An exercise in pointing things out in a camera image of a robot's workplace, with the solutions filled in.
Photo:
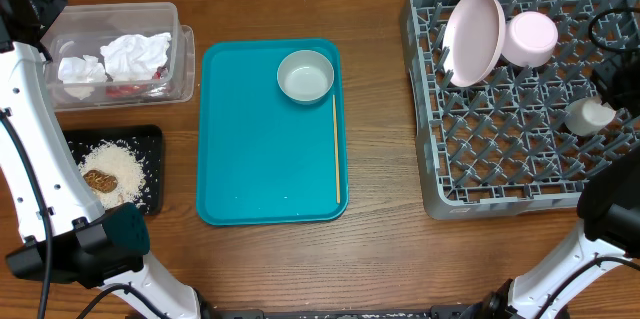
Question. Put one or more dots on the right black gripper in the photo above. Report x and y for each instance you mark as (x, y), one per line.
(614, 80)

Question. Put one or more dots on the white cup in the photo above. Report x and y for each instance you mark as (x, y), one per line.
(588, 116)

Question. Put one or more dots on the small white plate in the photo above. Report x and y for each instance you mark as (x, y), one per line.
(530, 39)

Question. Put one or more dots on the large white plate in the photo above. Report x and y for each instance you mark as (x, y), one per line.
(474, 36)

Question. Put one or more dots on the wooden chopstick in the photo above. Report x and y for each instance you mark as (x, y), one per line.
(336, 150)

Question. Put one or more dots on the grey saucer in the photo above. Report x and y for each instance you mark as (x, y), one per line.
(305, 76)

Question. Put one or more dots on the red snack wrapper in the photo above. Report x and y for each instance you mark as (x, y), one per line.
(146, 91)

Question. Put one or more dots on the white napkin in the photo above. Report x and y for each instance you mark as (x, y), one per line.
(135, 57)

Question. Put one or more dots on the brown cookie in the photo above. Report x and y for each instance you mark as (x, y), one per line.
(100, 181)

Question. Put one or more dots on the small white tissue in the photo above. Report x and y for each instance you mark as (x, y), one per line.
(76, 73)

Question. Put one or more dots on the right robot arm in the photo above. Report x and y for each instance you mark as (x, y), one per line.
(605, 237)

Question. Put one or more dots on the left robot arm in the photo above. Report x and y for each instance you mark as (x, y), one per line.
(68, 236)

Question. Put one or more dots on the grey dishwasher rack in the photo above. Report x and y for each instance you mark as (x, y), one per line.
(500, 147)

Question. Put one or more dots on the teal serving tray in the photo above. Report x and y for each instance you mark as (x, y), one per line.
(263, 158)

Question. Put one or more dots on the black plastic tray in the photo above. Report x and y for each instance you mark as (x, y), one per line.
(145, 140)

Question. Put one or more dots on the clear plastic bin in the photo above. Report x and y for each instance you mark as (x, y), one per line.
(84, 29)

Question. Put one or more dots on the white rice pile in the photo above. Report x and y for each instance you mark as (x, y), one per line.
(119, 160)

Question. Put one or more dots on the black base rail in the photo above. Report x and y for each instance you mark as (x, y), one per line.
(435, 312)

